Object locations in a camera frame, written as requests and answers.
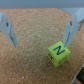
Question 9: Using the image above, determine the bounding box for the yellow block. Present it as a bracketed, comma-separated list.
[47, 40, 72, 67]

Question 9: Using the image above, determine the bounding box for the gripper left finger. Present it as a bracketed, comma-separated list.
[0, 12, 19, 50]

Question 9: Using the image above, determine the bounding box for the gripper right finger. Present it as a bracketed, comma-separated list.
[62, 7, 84, 49]

